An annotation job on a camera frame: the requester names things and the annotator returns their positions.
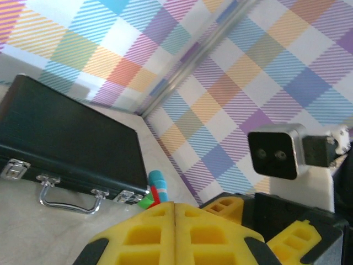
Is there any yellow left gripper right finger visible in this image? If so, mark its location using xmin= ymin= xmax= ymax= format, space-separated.
xmin=175 ymin=203 xmax=282 ymax=265

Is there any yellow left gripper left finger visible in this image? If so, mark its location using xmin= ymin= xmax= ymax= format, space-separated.
xmin=72 ymin=201 xmax=177 ymax=265

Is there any black hard case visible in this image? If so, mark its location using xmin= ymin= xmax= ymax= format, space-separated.
xmin=0 ymin=73 xmax=151 ymax=206

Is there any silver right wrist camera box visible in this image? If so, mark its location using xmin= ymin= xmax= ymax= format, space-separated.
xmin=247 ymin=123 xmax=307 ymax=180

